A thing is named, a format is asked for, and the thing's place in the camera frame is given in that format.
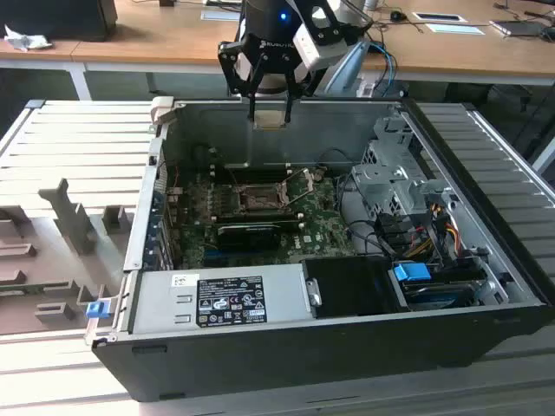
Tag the silver metal drive cage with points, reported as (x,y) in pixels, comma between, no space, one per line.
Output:
(390,182)

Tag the black open PC case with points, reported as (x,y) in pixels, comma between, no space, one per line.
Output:
(303,359)

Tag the grey flat laptop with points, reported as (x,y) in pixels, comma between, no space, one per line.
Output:
(518,28)

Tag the large black box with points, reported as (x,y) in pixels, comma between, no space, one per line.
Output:
(56,19)

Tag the small square silver CPU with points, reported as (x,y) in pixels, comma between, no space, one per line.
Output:
(269,119)

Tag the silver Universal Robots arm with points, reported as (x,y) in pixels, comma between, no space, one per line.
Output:
(353,9)

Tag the small white labelled box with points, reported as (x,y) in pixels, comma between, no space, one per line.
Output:
(365,89)

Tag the grey parts rack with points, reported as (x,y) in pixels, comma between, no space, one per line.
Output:
(47,255)

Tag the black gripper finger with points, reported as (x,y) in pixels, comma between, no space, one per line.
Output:
(227,65)
(289,86)

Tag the small white wrist camera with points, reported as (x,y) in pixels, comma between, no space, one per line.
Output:
(243,67)

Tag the wooden office desk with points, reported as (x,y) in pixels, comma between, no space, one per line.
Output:
(173,39)

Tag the crumpled white paper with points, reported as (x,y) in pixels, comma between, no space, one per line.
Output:
(26,40)

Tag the small blue case latch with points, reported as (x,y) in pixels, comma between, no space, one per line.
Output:
(97,310)

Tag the green motherboard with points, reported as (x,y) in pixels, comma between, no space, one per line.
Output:
(321,225)

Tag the silver power supply unit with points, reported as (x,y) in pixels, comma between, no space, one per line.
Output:
(156,303)

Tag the black RAM slots row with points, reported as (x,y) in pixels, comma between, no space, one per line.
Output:
(256,216)
(260,173)

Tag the pale blue teach pendant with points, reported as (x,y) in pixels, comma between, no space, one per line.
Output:
(347,69)

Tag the hard disk in blue carrier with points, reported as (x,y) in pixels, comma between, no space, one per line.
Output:
(411,274)

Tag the black computer mouse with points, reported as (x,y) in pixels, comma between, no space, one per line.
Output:
(397,16)

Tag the white camera with black bracket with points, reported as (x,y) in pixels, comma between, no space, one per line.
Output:
(321,54)

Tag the CPU socket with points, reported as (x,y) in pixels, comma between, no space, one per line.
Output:
(260,197)

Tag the pale flat desk plate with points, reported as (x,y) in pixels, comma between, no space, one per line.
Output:
(455,29)
(219,15)

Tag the black graphics card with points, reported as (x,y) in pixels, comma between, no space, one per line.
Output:
(247,238)

